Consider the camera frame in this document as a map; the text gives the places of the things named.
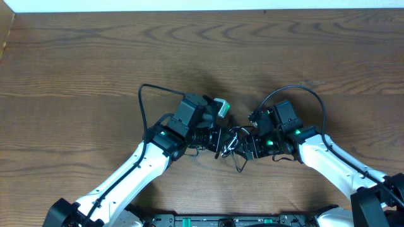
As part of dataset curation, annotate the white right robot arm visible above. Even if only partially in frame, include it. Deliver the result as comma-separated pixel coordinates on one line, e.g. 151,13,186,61
242,101,403,226

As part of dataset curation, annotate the white cable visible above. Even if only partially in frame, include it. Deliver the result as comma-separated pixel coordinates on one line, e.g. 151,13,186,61
220,131,241,158

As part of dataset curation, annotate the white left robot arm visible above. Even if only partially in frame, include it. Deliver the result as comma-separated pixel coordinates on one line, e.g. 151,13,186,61
44,93,230,226

